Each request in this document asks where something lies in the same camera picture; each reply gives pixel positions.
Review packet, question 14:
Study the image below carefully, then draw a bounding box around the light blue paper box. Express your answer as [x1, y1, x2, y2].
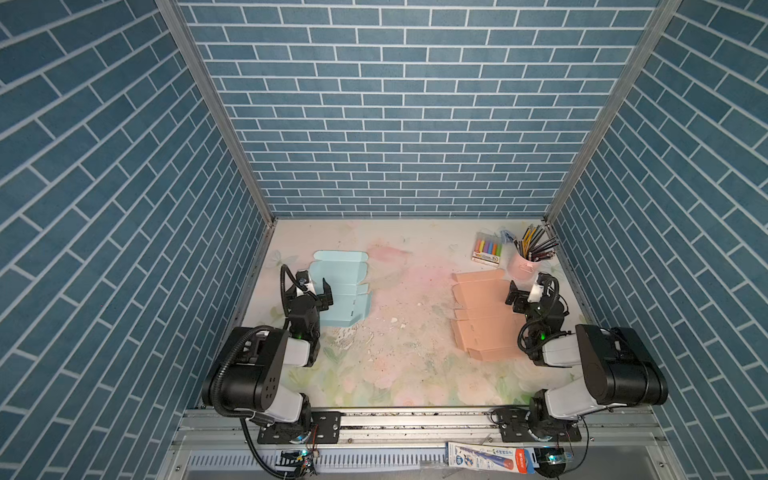
[308, 250, 372, 328]

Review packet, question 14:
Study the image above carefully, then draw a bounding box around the white blue red package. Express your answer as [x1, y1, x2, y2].
[446, 442, 538, 474]

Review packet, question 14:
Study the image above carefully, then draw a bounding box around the coloured pencils bundle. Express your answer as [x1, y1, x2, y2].
[513, 225, 559, 262]

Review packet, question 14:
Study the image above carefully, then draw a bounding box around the pink pencil cup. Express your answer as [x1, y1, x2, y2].
[507, 249, 540, 283]

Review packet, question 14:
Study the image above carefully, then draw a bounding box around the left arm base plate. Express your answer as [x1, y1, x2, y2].
[257, 410, 342, 445]

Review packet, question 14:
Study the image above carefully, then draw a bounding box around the aluminium front rail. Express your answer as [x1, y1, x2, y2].
[158, 406, 684, 479]

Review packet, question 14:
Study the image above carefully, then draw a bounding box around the pink flat paper box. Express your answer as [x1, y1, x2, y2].
[452, 269, 525, 362]

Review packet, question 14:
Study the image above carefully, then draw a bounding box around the box of coloured markers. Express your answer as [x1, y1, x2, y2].
[471, 233, 502, 267]

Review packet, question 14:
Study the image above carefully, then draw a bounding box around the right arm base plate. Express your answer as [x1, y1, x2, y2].
[487, 406, 582, 443]

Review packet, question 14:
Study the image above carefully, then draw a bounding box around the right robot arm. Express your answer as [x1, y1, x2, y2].
[505, 273, 669, 440]

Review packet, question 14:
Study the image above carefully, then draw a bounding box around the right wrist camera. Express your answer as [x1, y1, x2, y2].
[527, 282, 547, 303]

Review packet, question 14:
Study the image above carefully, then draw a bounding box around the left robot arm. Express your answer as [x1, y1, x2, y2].
[201, 266, 334, 435]

